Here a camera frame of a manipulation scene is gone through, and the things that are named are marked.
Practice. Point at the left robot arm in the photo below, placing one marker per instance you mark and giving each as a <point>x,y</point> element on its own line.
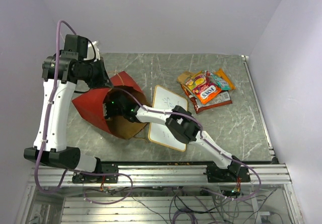
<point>80,60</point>

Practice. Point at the aluminium mounting rail frame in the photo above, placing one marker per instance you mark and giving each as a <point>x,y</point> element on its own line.
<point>144,182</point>

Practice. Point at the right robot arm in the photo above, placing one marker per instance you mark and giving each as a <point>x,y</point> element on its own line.
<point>181,124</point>

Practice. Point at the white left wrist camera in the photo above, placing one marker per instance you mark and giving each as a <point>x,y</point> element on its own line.
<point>93,51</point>

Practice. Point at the teal snack bar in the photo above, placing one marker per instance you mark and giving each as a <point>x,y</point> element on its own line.
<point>220,82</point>

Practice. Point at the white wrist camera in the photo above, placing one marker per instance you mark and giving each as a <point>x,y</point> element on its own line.
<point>105,112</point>
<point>93,51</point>

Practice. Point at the brown teal chips bag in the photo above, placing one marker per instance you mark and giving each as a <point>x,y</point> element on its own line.
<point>186,78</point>

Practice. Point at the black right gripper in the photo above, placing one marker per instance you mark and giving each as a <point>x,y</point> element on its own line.
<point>108,104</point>

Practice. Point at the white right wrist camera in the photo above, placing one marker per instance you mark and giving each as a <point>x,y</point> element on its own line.
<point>105,112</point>

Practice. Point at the red brown paper bag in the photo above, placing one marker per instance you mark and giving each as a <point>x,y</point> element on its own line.
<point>90,107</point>

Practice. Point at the red Doritos bag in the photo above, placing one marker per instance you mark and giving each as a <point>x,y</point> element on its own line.
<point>220,100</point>

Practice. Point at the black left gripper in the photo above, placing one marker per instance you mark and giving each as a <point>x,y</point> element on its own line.
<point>104,81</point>

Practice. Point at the orange Fox's candy bag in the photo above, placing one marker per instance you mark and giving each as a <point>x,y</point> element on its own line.
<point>202,87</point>

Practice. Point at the orange honey snack bag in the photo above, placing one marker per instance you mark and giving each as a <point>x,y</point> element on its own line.
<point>223,75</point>

